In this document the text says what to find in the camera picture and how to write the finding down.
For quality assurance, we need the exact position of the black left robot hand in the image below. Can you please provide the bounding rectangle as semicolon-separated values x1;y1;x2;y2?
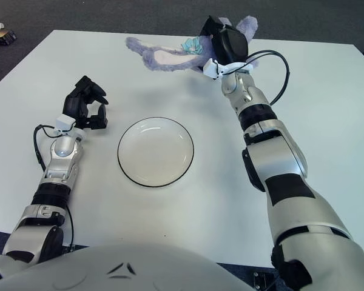
62;75;109;131

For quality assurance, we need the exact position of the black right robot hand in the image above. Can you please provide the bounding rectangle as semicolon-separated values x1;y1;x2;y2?
199;15;249;66

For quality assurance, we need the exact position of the purple plush bunny doll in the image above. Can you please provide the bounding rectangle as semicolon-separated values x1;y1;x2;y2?
124;16;260;73

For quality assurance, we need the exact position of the white plate black rim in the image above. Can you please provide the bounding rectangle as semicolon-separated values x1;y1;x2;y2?
117;116;195;188

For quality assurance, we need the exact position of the white wrist sensor box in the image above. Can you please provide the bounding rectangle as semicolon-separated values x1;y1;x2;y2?
56;115;76;131
203;59;224;80

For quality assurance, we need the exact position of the brown cardboard box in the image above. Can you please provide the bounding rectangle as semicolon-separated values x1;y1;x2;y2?
0;28;18;46

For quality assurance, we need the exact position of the grey robot torso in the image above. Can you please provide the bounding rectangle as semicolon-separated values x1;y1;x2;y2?
0;242;255;291

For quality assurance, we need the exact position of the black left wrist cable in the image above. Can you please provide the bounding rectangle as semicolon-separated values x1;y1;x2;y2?
33;124;70;172

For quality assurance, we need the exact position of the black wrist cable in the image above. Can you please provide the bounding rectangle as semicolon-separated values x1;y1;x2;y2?
221;50;291;106
33;124;70;172

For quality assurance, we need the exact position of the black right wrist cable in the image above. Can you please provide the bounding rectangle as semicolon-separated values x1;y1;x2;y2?
221;50;291;106

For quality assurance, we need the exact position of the thin black elbow cable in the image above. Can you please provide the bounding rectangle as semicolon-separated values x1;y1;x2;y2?
65;206;75;247

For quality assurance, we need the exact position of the black metal bracket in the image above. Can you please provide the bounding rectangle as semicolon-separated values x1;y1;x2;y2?
252;270;280;291

